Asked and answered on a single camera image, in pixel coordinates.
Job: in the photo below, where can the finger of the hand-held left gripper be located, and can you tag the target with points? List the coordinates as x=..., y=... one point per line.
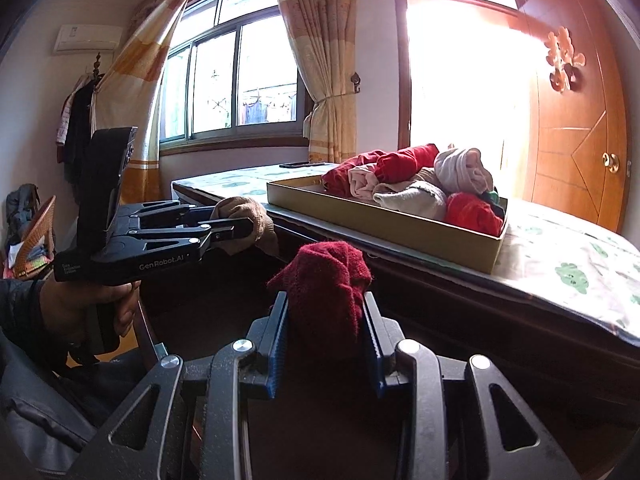
x=230, y=229
x=165, y=209

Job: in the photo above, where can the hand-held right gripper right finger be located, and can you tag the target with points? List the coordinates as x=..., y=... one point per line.
x=372, y=350

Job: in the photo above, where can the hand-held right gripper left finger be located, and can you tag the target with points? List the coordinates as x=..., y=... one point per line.
x=278, y=355

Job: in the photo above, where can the beige underwear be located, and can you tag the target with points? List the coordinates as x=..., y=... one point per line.
x=255, y=215

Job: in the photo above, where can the dark red knit underwear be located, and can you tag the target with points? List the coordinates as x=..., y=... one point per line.
x=325, y=290

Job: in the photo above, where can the shallow cardboard tray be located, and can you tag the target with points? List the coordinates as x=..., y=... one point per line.
x=400, y=232

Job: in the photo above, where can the dark red grey-waistband underwear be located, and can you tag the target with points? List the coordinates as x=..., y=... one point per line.
x=340, y=175

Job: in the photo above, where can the white underwear with black mark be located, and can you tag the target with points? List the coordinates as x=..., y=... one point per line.
x=415, y=200

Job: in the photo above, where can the bright red underwear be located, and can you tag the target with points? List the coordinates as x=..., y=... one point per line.
x=405, y=160
x=470, y=212

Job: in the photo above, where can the dark green underwear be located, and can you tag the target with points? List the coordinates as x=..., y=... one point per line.
x=496, y=200

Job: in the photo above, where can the pale pink underwear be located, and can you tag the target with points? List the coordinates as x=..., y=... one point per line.
x=462, y=167

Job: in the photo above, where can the person's left hand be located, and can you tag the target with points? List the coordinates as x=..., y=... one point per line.
x=65, y=305

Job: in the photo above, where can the dark hanging clothes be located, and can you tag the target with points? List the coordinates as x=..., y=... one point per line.
x=80, y=130

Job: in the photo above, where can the wicker chair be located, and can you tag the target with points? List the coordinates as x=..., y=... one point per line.
x=42, y=225

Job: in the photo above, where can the grey backpack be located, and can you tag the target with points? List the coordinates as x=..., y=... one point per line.
x=22, y=200

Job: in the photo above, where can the dark wooden desk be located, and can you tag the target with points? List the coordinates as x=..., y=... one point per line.
x=450, y=300

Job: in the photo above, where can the black phone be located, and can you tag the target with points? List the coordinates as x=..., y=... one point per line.
x=300, y=164

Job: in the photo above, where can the yellow banded window curtain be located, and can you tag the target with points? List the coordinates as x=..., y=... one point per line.
x=135, y=85

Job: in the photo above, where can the colourful folded clothes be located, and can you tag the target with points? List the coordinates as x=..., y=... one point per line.
x=30, y=256

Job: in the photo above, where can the wooden coat rack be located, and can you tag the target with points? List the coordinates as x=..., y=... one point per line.
x=98, y=62

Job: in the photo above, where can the row of hanging laundry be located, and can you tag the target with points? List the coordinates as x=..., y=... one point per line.
x=255, y=110

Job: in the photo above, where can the sliding glass window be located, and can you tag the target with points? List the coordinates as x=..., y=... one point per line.
x=215, y=85

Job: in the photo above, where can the beige patterned tied curtain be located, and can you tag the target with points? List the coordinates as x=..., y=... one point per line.
x=320, y=35

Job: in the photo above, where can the person's dark jacket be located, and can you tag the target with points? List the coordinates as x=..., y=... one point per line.
x=45, y=410

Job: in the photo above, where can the brown wooden door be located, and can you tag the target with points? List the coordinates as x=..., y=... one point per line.
x=565, y=160

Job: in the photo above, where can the brass door knob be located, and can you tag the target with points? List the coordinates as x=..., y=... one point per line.
x=610, y=161

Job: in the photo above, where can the gold door ornament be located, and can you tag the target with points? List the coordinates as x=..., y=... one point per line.
x=562, y=57

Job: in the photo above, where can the white wall air conditioner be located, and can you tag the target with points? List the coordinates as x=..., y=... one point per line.
x=87, y=37

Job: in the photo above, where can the dark metal wall hook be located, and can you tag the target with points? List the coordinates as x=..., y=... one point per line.
x=356, y=82

